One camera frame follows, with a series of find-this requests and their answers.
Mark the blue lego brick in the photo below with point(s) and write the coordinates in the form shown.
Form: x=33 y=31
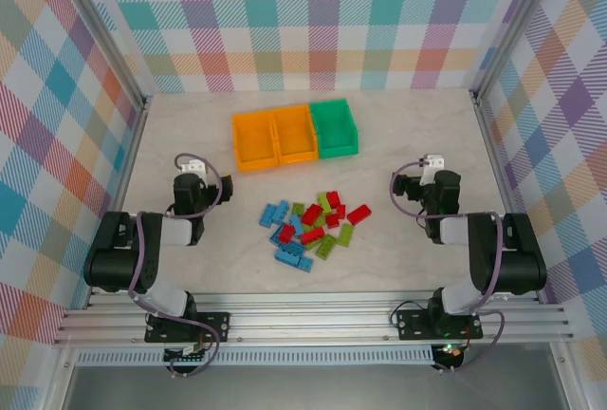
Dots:
x=306 y=264
x=296 y=224
x=289 y=253
x=276 y=236
x=269 y=215
x=283 y=206

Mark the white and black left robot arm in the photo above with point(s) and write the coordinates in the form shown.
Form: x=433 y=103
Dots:
x=114 y=263

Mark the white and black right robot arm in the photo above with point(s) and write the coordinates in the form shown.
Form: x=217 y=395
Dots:
x=517 y=263

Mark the orange plastic bin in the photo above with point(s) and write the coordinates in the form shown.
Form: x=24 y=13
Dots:
x=256 y=163
x=296 y=157

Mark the green plastic bin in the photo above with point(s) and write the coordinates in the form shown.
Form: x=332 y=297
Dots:
x=339 y=150

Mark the small electronics board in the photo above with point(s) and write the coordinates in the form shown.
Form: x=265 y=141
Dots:
x=450 y=354
x=182 y=359

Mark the grey metal panel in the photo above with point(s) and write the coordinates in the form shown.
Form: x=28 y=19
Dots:
x=308 y=388

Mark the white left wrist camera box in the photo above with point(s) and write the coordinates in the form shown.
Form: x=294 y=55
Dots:
x=195 y=167

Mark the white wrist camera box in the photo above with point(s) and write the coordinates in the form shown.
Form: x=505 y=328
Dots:
x=434 y=163
x=195 y=167

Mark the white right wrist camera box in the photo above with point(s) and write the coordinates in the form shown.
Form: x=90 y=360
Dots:
x=434 y=163

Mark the aluminium side rail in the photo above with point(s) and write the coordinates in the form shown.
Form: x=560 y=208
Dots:
x=128 y=168
x=495 y=154

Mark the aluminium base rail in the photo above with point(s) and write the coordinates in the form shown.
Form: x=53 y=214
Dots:
x=308 y=320

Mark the aluminium frame post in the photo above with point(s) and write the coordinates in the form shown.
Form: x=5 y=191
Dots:
x=513 y=25
x=109 y=35

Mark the aluminium frame leg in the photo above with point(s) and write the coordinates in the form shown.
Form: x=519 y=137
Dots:
x=574 y=396
x=59 y=396

